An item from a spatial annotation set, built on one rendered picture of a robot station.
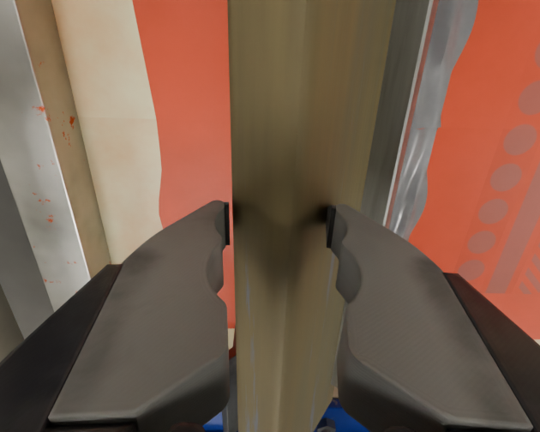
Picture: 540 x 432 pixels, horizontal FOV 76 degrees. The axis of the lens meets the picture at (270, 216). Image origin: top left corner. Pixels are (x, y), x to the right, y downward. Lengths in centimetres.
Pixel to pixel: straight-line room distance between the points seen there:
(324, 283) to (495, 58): 19
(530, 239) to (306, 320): 25
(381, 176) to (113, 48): 19
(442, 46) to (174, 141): 19
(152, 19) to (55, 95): 8
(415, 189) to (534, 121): 9
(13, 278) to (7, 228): 26
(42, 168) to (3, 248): 155
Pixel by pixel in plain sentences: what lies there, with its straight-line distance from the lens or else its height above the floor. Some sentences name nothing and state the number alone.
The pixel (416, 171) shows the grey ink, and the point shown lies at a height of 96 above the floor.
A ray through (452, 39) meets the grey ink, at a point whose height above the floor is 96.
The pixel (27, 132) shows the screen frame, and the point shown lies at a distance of 26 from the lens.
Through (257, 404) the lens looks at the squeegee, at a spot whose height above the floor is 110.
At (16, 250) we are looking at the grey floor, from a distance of 179.
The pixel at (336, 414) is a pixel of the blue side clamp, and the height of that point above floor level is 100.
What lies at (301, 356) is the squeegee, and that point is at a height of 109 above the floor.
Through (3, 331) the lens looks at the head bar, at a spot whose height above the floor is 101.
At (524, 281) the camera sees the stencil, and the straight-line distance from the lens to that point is 39.
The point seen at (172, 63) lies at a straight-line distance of 26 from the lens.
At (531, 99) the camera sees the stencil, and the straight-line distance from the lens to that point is 31.
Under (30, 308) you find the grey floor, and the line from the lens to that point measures 198.
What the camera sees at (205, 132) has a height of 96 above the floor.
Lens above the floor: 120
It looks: 62 degrees down
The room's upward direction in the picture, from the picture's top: 180 degrees clockwise
